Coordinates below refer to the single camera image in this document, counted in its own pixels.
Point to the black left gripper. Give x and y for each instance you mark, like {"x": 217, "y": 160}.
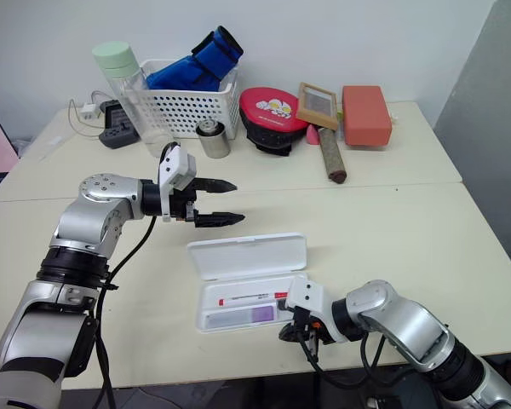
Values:
{"x": 181, "y": 204}

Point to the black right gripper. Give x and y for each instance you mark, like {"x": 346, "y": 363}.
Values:
{"x": 306, "y": 326}

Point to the red whiteboard marker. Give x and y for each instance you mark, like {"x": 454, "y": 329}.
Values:
{"x": 247, "y": 297}

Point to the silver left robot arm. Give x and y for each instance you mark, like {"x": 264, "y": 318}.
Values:
{"x": 85, "y": 221}

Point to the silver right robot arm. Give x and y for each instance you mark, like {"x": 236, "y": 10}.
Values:
{"x": 392, "y": 311}

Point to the white plastic pencil case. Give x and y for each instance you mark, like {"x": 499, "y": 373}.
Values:
{"x": 247, "y": 255}

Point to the stainless steel cup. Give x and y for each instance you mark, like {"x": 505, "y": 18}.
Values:
{"x": 215, "y": 142}

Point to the white perforated plastic basket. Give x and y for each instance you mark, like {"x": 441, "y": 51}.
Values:
{"x": 183, "y": 106}

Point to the red black lidded bowl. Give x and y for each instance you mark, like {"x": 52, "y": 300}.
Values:
{"x": 268, "y": 108}

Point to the small pink sponge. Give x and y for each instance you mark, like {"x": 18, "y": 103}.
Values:
{"x": 311, "y": 135}

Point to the brown cylindrical roll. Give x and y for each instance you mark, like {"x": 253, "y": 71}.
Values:
{"x": 332, "y": 157}

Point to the blue folded fabric bag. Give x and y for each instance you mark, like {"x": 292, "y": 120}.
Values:
{"x": 183, "y": 72}

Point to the white power adapter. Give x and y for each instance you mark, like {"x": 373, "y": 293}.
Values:
{"x": 87, "y": 113}

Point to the orange-red rectangular box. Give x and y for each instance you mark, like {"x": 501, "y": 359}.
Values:
{"x": 364, "y": 115}

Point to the clear bottle with green lid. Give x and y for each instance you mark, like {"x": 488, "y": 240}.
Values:
{"x": 115, "y": 59}

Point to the gray partition panel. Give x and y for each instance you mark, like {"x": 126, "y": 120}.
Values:
{"x": 494, "y": 128}

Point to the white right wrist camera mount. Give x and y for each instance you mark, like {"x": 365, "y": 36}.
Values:
{"x": 308, "y": 296}

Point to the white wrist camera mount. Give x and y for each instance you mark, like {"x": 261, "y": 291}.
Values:
{"x": 172, "y": 164}
{"x": 308, "y": 296}

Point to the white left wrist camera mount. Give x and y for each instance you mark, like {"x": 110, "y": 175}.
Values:
{"x": 172, "y": 164}

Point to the wooden picture frame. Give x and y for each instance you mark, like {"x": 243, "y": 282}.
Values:
{"x": 317, "y": 102}

